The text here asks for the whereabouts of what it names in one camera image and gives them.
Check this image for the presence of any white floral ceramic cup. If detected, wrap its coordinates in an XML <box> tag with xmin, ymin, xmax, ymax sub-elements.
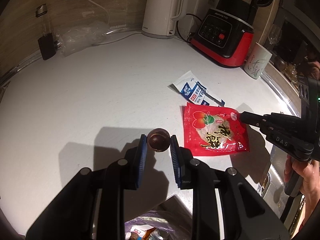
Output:
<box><xmin>243</xmin><ymin>43</ymin><xmax>272</xmax><ymax>80</ymax></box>

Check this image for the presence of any glass soy sauce bottle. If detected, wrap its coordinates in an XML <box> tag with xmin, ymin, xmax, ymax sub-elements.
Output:
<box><xmin>35</xmin><ymin>3</ymin><xmax>56</xmax><ymax>60</ymax></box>

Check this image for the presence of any red snack wrapper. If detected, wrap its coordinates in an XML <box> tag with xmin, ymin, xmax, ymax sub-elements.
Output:
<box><xmin>183</xmin><ymin>103</ymin><xmax>250</xmax><ymax>157</ymax></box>

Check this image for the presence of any dark brown chestnut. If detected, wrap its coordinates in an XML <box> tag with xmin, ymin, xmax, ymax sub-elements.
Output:
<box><xmin>147</xmin><ymin>128</ymin><xmax>170</xmax><ymax>152</ymax></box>

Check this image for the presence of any clear crumpled plastic bag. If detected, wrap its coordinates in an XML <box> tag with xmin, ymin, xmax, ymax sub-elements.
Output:
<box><xmin>56</xmin><ymin>21</ymin><xmax>110</xmax><ymax>57</ymax></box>

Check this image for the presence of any person's right hand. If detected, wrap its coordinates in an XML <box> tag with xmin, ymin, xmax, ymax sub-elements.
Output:
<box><xmin>284</xmin><ymin>155</ymin><xmax>319</xmax><ymax>230</ymax></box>

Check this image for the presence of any white blue sachet wrapper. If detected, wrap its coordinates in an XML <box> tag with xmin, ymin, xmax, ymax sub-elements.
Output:
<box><xmin>169</xmin><ymin>71</ymin><xmax>225</xmax><ymax>107</ymax></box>

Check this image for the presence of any red black blender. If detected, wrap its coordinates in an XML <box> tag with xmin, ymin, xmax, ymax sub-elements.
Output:
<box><xmin>190</xmin><ymin>0</ymin><xmax>273</xmax><ymax>68</ymax></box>

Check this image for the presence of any wine glass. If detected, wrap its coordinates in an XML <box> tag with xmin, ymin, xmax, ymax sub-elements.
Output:
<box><xmin>267</xmin><ymin>24</ymin><xmax>282</xmax><ymax>50</ymax></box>

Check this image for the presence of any black blender power cord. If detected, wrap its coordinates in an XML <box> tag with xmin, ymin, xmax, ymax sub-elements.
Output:
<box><xmin>175</xmin><ymin>13</ymin><xmax>203</xmax><ymax>43</ymax></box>

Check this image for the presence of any white electric kettle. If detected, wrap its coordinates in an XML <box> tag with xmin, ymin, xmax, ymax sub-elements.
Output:
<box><xmin>142</xmin><ymin>0</ymin><xmax>188</xmax><ymax>39</ymax></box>

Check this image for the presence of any white kettle power cord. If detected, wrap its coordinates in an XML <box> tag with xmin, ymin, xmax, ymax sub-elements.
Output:
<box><xmin>81</xmin><ymin>0</ymin><xmax>143</xmax><ymax>46</ymax></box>

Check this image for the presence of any purple lined trash bin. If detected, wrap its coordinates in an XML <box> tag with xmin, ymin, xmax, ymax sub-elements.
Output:
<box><xmin>124</xmin><ymin>210</ymin><xmax>191</xmax><ymax>239</ymax></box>

